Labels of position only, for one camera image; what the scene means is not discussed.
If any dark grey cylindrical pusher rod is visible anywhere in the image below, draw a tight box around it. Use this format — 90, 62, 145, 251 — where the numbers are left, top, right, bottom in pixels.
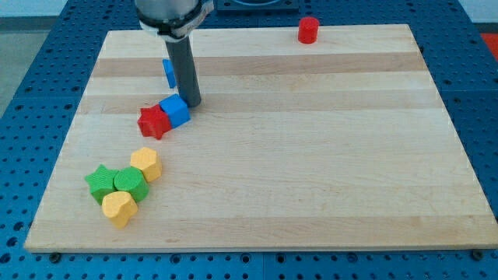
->
165, 37, 202, 107

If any blue cube block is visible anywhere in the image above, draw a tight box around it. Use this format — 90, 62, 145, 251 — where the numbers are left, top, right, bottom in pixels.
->
159, 94, 191, 128

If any red star block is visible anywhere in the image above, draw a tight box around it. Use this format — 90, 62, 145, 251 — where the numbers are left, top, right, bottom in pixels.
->
137, 104, 172, 140

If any green star block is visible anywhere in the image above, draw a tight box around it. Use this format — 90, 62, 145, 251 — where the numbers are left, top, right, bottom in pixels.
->
85, 164, 118, 205

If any blue flat block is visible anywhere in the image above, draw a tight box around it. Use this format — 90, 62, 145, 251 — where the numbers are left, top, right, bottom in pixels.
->
163, 59, 177, 89

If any yellow hexagon block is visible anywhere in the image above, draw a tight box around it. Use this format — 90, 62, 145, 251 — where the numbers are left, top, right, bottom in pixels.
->
130, 147, 163, 182

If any red cylinder block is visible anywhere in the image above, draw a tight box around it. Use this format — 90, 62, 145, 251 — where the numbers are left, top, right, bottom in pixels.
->
297, 16, 320, 44

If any green cylinder block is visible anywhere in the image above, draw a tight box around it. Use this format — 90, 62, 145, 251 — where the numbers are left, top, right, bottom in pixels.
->
114, 166, 149, 202

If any yellow heart block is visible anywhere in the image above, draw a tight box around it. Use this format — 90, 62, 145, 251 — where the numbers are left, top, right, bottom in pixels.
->
101, 191, 139, 229

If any light wooden board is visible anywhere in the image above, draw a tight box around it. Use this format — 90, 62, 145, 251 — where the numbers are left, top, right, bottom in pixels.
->
24, 24, 497, 253

